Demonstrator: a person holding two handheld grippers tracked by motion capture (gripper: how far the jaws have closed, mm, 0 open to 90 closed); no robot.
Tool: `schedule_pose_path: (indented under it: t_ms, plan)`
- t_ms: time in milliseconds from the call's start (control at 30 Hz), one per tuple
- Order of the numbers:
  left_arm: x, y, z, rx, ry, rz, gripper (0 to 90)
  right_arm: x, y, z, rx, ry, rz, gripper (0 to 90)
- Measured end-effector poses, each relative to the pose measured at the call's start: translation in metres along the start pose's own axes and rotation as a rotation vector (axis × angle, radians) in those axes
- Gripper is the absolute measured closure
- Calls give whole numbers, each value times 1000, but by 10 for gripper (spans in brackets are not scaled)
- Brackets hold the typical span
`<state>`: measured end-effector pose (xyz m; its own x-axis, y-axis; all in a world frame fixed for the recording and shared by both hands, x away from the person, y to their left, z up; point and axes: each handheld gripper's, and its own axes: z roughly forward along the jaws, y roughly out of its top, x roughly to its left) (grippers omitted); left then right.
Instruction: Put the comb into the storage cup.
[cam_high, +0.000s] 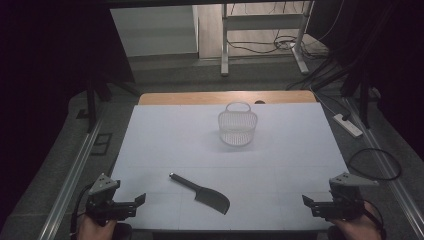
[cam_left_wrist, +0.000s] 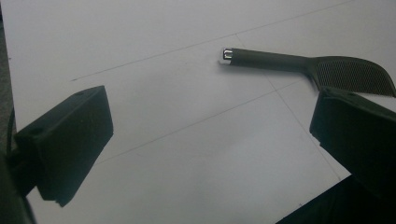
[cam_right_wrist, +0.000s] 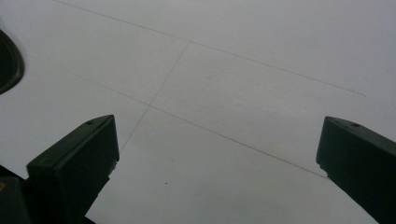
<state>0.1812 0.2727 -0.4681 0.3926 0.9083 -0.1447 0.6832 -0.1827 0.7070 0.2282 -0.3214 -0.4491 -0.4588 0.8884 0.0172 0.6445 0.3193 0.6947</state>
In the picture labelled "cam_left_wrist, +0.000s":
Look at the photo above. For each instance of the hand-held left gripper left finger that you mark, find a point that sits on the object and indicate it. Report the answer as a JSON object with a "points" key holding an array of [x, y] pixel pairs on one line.
{"points": [[67, 141]]}

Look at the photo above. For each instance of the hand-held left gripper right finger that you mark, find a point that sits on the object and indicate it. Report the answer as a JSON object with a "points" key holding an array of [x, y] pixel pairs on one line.
{"points": [[358, 137]]}

